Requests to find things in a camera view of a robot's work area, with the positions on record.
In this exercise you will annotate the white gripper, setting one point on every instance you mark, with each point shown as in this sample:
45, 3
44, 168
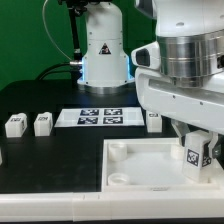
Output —
200, 107

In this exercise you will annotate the white square tabletop part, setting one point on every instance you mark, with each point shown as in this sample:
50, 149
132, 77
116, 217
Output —
150, 164

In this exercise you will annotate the white sheet with tags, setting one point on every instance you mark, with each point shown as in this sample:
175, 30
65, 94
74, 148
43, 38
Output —
91, 117

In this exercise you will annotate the white L-shaped fence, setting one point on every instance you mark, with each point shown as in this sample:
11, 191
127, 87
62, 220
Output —
111, 206

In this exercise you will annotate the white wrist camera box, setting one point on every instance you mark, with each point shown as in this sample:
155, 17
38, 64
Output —
147, 56

